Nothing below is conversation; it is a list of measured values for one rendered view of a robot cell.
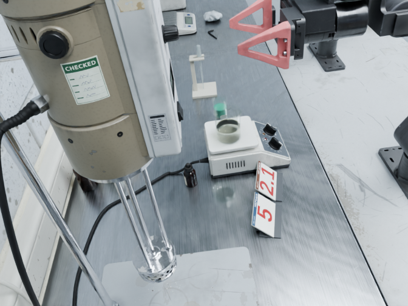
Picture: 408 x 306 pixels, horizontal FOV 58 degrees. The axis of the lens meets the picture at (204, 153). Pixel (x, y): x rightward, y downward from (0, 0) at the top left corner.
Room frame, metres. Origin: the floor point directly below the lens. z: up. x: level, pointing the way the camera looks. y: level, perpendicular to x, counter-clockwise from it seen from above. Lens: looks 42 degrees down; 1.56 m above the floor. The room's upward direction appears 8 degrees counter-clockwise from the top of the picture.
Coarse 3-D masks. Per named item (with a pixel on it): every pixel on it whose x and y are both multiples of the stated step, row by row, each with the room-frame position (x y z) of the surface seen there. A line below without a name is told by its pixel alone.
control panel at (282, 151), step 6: (258, 126) 0.74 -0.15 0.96; (264, 126) 0.75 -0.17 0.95; (258, 132) 0.71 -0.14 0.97; (264, 132) 0.72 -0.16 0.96; (276, 132) 0.73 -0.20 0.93; (264, 138) 0.69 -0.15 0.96; (270, 138) 0.70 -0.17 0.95; (264, 144) 0.66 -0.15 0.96; (282, 144) 0.69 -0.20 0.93; (270, 150) 0.65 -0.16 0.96; (276, 150) 0.65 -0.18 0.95; (282, 150) 0.66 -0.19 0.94; (288, 156) 0.64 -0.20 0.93
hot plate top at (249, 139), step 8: (240, 120) 0.74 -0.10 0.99; (248, 120) 0.74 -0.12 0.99; (208, 128) 0.73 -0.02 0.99; (248, 128) 0.70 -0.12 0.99; (208, 136) 0.70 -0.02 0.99; (248, 136) 0.67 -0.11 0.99; (256, 136) 0.67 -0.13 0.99; (208, 144) 0.66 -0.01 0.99; (216, 144) 0.66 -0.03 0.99; (224, 144) 0.66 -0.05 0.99; (232, 144) 0.65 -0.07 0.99; (240, 144) 0.65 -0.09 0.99; (248, 144) 0.64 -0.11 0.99; (256, 144) 0.64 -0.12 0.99; (216, 152) 0.64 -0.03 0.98
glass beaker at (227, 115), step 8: (224, 104) 0.71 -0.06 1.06; (232, 104) 0.71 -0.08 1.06; (216, 112) 0.70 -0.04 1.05; (224, 112) 0.71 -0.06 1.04; (232, 112) 0.70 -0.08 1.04; (240, 112) 0.67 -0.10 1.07; (216, 120) 0.67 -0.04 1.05; (224, 120) 0.65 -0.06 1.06; (232, 120) 0.65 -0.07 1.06; (216, 128) 0.67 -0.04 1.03; (224, 128) 0.65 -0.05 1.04; (232, 128) 0.65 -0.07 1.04; (240, 128) 0.67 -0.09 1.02; (216, 136) 0.68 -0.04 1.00; (224, 136) 0.65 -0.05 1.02; (232, 136) 0.65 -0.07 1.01; (240, 136) 0.67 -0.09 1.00
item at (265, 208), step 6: (258, 198) 0.52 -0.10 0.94; (264, 198) 0.53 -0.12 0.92; (258, 204) 0.51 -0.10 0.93; (264, 204) 0.51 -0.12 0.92; (270, 204) 0.52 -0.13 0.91; (258, 210) 0.49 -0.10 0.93; (264, 210) 0.50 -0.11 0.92; (270, 210) 0.50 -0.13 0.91; (258, 216) 0.48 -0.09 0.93; (264, 216) 0.48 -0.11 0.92; (270, 216) 0.49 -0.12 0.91; (258, 222) 0.46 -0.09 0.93; (264, 222) 0.47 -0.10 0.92; (270, 222) 0.47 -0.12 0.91; (264, 228) 0.45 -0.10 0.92; (270, 228) 0.46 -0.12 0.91
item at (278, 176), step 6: (258, 162) 0.63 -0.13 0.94; (270, 168) 0.62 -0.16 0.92; (276, 174) 0.61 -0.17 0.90; (282, 174) 0.61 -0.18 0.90; (276, 180) 0.59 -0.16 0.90; (282, 180) 0.59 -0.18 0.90; (276, 186) 0.58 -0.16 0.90; (264, 192) 0.54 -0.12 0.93; (276, 192) 0.56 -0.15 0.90; (270, 198) 0.54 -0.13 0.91; (276, 198) 0.54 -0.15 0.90
